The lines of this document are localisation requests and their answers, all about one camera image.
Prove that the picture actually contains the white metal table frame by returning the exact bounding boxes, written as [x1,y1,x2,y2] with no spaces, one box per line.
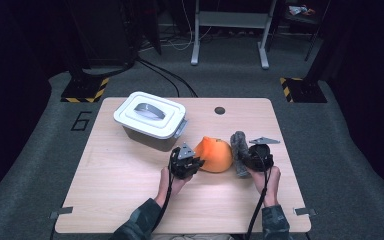
[190,0,278,70]

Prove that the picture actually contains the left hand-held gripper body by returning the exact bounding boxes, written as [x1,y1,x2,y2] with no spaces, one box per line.
[168,143,199,180]

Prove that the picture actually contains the person's left hand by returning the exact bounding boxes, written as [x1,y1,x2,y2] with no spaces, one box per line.
[154,166,193,208]

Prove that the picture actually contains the orange plush toy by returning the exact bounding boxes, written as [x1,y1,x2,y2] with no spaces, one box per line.
[193,135,234,174]

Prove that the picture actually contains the black cabinet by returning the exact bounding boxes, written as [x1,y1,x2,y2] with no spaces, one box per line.
[67,0,138,68]

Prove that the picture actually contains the grey tape strip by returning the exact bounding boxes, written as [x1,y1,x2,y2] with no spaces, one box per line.
[49,206,74,220]
[293,207,317,217]

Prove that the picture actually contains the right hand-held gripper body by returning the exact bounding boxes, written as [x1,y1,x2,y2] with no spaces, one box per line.
[245,136,281,173]

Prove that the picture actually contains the right hand-held gripper cable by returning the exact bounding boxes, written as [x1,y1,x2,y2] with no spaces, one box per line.
[244,153,273,240]

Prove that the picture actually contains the white lidded plastic container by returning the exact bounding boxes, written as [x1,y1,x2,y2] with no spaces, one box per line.
[113,91,187,140]

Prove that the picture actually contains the black striped stand base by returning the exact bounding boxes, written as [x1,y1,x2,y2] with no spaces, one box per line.
[279,77,328,104]
[60,77,110,104]

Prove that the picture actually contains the black floor cables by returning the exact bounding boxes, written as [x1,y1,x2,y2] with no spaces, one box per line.
[136,58,199,98]

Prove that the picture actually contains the grey plastic storage box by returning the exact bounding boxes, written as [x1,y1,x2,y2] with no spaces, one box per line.
[122,117,188,153]

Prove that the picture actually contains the left hand-held gripper cable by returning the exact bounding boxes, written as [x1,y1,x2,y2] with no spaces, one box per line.
[151,149,176,234]

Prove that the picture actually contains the person's right hand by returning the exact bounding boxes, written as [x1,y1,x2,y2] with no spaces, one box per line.
[248,165,282,208]

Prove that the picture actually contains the white floor cable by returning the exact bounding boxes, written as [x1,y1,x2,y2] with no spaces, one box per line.
[166,0,213,52]

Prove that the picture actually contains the grey towel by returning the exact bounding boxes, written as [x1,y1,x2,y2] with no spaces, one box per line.
[229,130,252,178]

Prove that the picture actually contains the white and orange shelf clutter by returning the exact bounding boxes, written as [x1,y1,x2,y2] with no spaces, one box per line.
[288,4,316,17]

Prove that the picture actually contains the hand-held gripper cable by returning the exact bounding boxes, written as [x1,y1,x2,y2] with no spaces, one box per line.
[244,153,273,240]
[151,149,176,234]

